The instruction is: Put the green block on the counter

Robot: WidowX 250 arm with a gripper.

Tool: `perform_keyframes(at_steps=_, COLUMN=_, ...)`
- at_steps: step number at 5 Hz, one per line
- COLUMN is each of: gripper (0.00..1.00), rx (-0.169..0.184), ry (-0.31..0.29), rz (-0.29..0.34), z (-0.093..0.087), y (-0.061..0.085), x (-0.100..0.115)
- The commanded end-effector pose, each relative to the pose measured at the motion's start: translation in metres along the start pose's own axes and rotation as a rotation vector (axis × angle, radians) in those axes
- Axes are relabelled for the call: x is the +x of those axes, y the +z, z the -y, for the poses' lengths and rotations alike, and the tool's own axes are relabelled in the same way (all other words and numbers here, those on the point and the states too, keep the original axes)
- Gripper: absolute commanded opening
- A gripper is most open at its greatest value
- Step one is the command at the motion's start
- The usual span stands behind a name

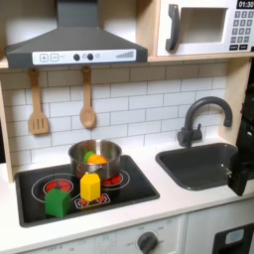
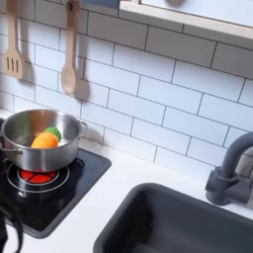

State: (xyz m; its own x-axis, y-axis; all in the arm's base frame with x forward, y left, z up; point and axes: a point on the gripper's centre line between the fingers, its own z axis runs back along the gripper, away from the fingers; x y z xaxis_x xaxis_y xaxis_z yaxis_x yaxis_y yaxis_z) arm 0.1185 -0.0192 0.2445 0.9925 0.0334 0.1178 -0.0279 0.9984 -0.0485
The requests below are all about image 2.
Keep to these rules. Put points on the dark grey tap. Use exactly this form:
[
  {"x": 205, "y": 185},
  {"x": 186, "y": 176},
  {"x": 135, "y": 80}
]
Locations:
[{"x": 227, "y": 178}]

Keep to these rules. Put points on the wooden window ledge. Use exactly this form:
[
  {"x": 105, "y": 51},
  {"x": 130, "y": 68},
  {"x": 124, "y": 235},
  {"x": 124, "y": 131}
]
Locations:
[{"x": 197, "y": 18}]

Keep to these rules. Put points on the slotted wooden spatula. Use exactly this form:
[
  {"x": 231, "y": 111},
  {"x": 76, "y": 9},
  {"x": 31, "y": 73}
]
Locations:
[{"x": 12, "y": 62}]

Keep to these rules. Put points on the dark grey sink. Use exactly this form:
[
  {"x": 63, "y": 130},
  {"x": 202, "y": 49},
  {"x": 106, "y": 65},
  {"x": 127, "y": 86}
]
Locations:
[{"x": 184, "y": 224}]

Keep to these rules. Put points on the orange toy carrot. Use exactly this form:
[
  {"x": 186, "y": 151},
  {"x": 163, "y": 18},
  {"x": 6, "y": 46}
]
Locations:
[{"x": 44, "y": 141}]

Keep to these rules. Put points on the wooden spoon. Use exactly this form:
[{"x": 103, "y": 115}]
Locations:
[{"x": 69, "y": 75}]

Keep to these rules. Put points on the red stove burner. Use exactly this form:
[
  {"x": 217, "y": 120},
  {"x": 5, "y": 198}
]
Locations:
[{"x": 38, "y": 178}]

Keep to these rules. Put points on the steel pot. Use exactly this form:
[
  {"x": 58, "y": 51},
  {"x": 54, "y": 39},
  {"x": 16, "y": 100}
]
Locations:
[{"x": 42, "y": 157}]

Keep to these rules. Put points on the black stove top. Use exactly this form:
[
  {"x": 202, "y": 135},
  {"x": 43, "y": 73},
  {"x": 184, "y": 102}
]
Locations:
[{"x": 79, "y": 171}]

